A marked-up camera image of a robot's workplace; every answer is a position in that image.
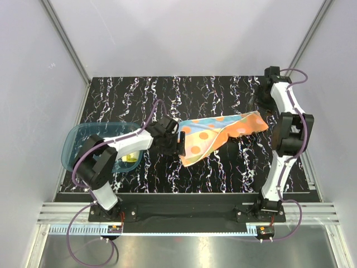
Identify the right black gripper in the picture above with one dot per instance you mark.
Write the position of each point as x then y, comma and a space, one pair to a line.
269, 107

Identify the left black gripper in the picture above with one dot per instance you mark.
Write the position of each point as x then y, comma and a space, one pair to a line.
178, 147

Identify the orange blue dotted towel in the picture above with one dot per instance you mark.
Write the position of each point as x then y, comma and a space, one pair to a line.
204, 136

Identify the yellow white patterned towel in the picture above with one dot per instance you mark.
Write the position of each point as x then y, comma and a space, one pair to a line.
131, 158

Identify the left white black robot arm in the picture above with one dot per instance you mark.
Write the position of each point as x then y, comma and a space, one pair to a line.
95, 161

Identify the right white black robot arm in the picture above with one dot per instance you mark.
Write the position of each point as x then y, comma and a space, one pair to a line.
289, 140

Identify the black marble pattern mat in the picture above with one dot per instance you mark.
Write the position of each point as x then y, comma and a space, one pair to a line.
240, 166

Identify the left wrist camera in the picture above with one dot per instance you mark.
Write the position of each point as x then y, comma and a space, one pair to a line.
166, 125

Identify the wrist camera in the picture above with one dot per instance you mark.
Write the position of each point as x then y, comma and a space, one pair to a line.
166, 125
272, 75

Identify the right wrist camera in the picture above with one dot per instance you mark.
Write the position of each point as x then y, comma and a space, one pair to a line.
272, 75

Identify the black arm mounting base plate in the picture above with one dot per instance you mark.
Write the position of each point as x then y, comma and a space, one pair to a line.
240, 207

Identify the grey slotted cable duct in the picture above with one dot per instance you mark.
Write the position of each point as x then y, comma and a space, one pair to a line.
132, 230

